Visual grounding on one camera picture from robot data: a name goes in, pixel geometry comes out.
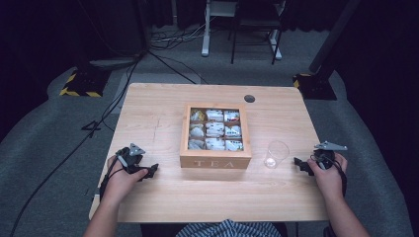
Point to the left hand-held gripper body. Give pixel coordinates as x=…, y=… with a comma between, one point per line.
x=132, y=157

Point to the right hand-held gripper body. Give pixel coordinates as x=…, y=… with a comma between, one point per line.
x=324, y=155

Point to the person's right hand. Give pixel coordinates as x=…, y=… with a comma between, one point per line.
x=331, y=181

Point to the person's left hand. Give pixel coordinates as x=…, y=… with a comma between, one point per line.
x=120, y=184

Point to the clear plastic cup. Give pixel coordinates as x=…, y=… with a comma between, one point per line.
x=277, y=153

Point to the wooden tea box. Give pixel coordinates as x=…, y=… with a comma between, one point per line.
x=214, y=161

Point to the black yellow striped stand base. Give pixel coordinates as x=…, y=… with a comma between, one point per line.
x=85, y=84
x=314, y=87

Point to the group of white tea bags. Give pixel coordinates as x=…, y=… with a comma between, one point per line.
x=214, y=129

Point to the dark round table grommet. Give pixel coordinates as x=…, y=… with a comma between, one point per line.
x=249, y=98

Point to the person's striped clothing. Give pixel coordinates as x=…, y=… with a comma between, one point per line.
x=227, y=229

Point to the dark slanted stand pole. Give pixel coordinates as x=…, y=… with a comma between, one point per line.
x=332, y=36

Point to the black metal chair frame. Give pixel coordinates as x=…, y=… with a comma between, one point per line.
x=234, y=42

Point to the white desk frame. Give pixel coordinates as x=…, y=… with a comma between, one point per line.
x=206, y=39

